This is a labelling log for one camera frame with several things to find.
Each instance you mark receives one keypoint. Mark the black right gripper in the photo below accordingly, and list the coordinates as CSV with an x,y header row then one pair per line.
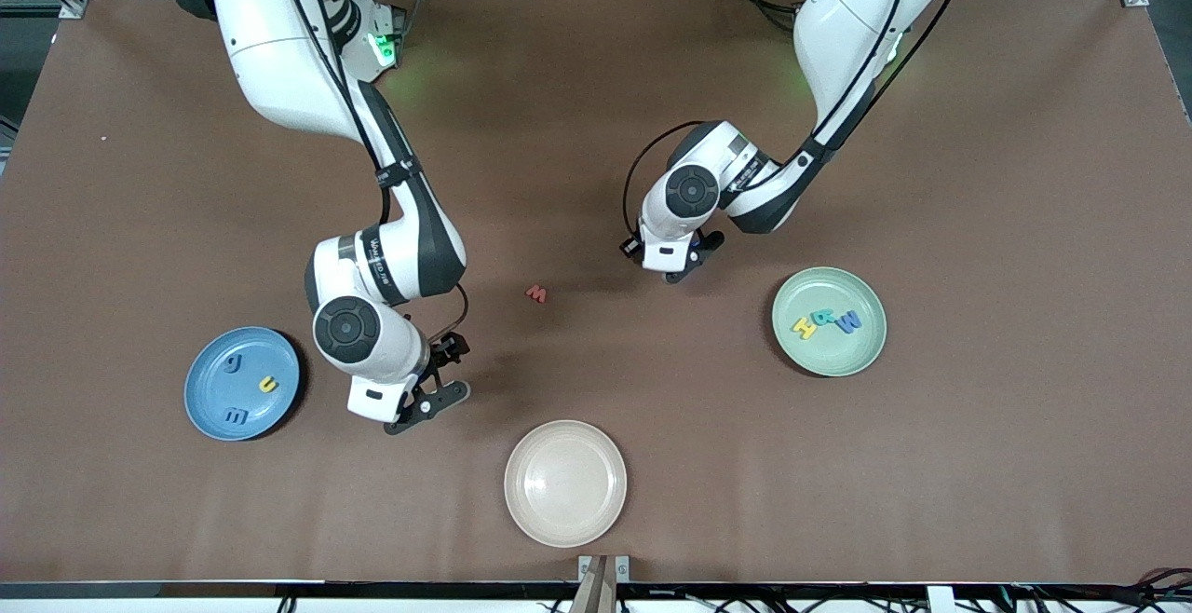
x,y
441,353

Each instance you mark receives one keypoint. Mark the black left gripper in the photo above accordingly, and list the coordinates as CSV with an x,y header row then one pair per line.
x,y
633,250

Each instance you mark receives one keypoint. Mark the yellow foam letter u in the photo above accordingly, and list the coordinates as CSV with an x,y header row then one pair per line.
x,y
273,389

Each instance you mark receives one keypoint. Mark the yellow foam letter H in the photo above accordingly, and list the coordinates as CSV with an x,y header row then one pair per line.
x,y
805,325

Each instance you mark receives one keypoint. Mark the teal foam letter R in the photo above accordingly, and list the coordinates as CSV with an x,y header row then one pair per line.
x,y
824,317

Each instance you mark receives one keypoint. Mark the blue foam letter g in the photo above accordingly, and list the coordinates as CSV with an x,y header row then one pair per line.
x,y
232,364

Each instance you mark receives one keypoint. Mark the blue foam lowercase m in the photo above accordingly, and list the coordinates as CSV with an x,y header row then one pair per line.
x,y
237,416

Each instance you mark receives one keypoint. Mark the blue foam capital M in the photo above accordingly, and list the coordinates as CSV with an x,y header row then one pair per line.
x,y
849,321

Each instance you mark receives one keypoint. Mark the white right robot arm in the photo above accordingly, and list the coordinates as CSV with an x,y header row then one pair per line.
x,y
279,45

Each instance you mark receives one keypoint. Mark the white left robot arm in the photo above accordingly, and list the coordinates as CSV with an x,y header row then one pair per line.
x,y
857,7

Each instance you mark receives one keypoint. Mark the red foam letter w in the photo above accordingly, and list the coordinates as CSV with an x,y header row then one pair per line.
x,y
536,292

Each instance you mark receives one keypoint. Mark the beige plate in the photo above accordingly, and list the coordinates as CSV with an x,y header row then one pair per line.
x,y
565,483

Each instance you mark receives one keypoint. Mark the green plate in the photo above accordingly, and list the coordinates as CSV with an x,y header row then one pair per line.
x,y
838,357

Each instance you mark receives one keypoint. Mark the blue plate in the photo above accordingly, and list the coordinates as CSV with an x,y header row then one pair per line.
x,y
209,389

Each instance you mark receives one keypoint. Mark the grey metal bracket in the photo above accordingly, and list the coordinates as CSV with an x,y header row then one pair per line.
x,y
583,568

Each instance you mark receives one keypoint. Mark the black table edge rail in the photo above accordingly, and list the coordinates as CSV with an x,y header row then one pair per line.
x,y
372,589

